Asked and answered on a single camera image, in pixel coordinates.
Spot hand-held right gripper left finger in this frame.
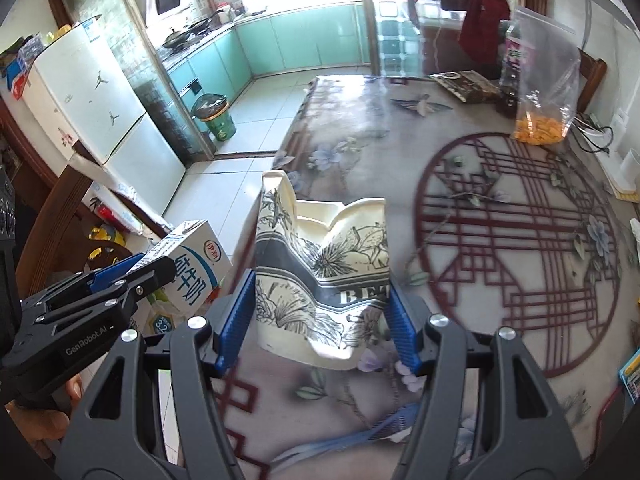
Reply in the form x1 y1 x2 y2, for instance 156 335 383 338
54 268 258 480

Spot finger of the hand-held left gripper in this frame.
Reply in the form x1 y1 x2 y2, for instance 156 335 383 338
75 252 152 295
106 255 175 312

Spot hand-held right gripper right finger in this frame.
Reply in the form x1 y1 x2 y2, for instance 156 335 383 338
384 285 587 480

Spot white blue milk carton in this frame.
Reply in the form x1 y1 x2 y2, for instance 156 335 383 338
146 218 234 319

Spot floral paper bag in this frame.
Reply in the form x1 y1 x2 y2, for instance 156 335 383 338
254 170 391 372

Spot green kitchen trash can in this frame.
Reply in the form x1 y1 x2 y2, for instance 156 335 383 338
192 93 237 142

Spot person's left hand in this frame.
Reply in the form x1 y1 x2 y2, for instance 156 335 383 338
4 375 85 461

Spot yellow toy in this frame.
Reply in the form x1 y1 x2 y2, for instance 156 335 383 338
89 224 127 262

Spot carved wooden chair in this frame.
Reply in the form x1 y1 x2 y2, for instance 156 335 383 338
14 149 167 311

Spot floral tablecloth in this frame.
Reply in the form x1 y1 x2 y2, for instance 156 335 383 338
220 74 640 480

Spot white refrigerator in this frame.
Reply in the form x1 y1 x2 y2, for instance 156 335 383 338
20 21 189 217

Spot blue red box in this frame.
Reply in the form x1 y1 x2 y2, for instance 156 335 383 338
6 56 32 99

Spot black wok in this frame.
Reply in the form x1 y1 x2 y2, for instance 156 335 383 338
161 26 213 50

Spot dark snack packet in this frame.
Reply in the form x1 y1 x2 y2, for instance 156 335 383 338
429 70 501 104

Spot clear bag of orange snacks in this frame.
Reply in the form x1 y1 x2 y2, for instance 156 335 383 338
510 7 582 147

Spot white power strip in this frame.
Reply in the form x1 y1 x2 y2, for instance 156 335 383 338
574 112 617 154

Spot teal kitchen cabinets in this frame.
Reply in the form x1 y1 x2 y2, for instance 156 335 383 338
162 2 373 111

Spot plastic bottle with purple label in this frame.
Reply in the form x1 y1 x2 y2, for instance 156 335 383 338
499 19 524 117

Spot plain wooden chair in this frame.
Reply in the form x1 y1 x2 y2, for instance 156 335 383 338
576 47 609 114

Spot dark red hanging garment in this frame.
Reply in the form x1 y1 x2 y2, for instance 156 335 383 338
458 0 511 57

